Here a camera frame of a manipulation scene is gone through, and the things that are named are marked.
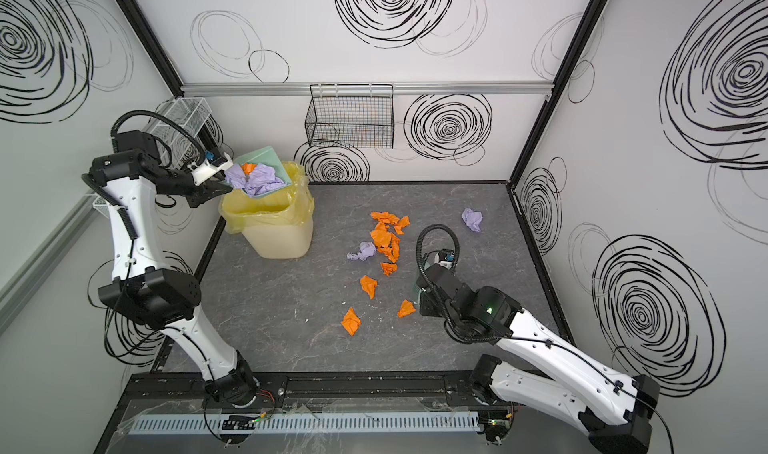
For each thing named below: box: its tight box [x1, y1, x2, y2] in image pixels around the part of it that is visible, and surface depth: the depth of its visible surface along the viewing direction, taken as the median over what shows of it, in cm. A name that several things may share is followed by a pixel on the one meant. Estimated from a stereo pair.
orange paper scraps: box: [370, 211, 410, 243], surface depth 107 cm
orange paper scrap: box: [370, 229, 400, 276], surface depth 101 cm
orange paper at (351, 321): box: [341, 275, 416, 336], surface depth 88 cm
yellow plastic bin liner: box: [219, 161, 315, 234], surface depth 82 cm
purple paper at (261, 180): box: [225, 164, 288, 197], surface depth 78 cm
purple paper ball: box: [461, 208, 484, 233], surface depth 109 cm
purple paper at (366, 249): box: [347, 241, 376, 261], surface depth 98 cm
